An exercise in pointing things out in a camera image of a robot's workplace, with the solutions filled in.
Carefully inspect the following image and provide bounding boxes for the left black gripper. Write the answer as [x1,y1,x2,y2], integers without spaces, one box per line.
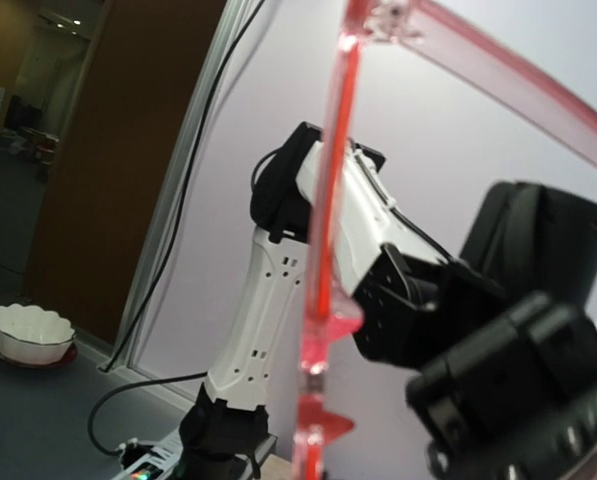
[405,294,597,479]

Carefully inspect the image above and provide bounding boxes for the pink transparent sunglasses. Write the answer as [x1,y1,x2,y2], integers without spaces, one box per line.
[292,1,597,479]

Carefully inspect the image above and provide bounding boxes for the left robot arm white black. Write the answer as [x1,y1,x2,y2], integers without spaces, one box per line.
[172,122,597,479]

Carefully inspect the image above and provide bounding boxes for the white bowl on saucer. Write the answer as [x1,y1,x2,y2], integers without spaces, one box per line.
[0,304,78,370]

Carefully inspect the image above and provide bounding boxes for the black cable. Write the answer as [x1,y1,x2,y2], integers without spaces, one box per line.
[87,0,267,459]

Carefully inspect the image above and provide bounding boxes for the left aluminium corner post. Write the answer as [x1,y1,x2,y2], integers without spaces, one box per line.
[98,1,268,374]

